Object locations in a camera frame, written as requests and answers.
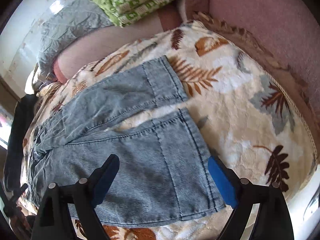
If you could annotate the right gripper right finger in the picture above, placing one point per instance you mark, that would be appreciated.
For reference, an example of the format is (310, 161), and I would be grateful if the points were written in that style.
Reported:
(273, 218)

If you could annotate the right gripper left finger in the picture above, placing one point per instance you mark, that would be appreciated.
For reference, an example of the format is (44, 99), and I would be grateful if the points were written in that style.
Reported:
(53, 220)

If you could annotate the blue denim pants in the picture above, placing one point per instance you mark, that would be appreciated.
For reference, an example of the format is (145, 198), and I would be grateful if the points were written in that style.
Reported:
(163, 176)

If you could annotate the black garment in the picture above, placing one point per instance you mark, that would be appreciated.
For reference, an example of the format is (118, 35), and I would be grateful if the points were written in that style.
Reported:
(23, 116)

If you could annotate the cream leaf-print fleece blanket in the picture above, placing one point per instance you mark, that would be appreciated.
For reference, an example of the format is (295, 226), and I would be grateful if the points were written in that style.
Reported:
(243, 112)

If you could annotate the pink sofa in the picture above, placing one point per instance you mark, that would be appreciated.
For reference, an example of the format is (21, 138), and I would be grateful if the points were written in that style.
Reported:
(286, 28)

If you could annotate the grey quilted blanket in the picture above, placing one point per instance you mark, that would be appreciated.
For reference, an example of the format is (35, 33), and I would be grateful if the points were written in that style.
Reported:
(74, 21)

